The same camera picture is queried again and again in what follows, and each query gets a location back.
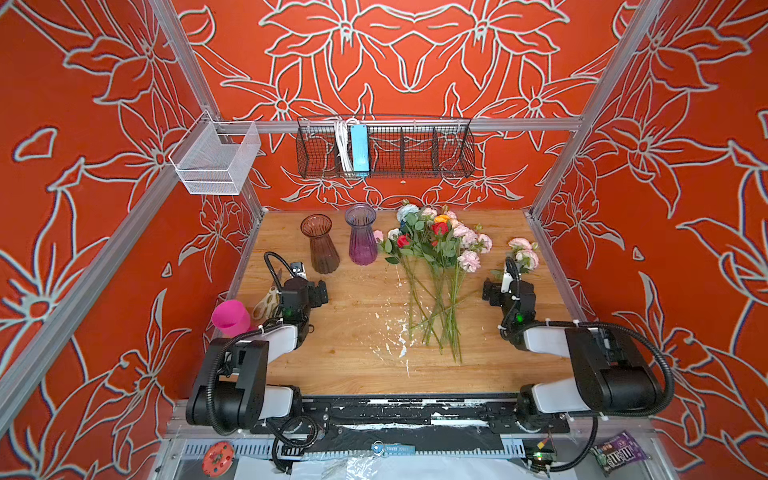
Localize pink flower stem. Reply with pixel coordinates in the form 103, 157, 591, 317
505, 237, 540, 275

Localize brown glass vase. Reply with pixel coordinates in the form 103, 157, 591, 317
300, 214, 340, 275

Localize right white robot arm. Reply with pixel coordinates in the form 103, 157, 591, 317
482, 259, 676, 431

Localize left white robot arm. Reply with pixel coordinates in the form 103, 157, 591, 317
185, 251, 328, 436

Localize purple glass vase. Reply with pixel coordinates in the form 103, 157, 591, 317
344, 203, 378, 266

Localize pink plastic cup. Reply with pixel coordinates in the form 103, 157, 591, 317
211, 300, 251, 337

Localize mixed flower bunch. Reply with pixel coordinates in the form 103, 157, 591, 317
375, 202, 493, 363

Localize clear plastic bin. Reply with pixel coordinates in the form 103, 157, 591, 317
168, 111, 262, 195

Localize light blue box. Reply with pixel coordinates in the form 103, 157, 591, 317
350, 123, 370, 177

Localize red plastic wheel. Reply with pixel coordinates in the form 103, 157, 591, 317
201, 441, 235, 478

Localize purple candy bag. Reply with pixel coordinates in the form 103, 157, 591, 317
590, 431, 650, 476

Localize white handled scissors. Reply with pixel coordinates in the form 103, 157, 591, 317
251, 282, 279, 322

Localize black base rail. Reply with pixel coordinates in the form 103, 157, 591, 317
248, 394, 571, 457

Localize white cable bundle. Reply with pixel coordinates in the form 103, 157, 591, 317
334, 118, 355, 175

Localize black wire basket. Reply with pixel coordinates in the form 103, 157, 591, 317
296, 114, 476, 179

